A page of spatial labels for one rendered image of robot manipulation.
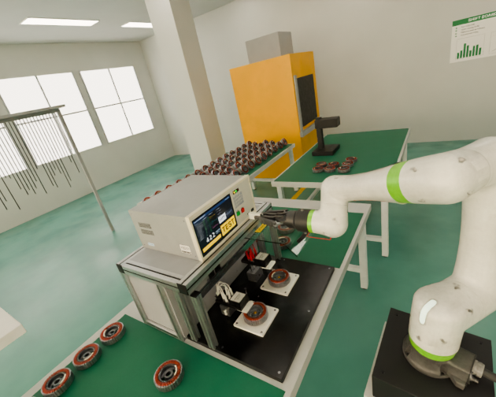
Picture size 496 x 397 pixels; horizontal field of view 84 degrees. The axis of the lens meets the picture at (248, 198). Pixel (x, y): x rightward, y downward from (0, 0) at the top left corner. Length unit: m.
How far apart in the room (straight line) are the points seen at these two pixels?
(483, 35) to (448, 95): 0.90
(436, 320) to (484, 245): 0.24
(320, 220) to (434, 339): 0.48
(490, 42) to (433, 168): 5.35
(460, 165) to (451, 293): 0.39
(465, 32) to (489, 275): 5.24
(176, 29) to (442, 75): 4.41
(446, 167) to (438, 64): 5.32
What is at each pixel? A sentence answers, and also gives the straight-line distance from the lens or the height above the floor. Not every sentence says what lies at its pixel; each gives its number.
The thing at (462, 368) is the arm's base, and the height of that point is 0.89.
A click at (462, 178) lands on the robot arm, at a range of 0.75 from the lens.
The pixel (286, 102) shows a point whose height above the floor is 1.28.
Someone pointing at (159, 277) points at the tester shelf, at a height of 1.12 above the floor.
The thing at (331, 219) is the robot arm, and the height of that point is 1.22.
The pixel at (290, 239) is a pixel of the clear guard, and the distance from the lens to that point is 1.26.
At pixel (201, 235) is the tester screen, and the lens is 1.12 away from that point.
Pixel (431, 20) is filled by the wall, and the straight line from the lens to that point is 6.02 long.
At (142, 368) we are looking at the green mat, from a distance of 1.42.
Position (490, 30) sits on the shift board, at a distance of 6.05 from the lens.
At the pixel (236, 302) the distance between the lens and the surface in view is 1.29.
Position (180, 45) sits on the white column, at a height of 2.43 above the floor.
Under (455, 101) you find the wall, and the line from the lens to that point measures 6.11.
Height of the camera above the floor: 1.74
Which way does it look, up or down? 23 degrees down
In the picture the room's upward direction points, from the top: 13 degrees counter-clockwise
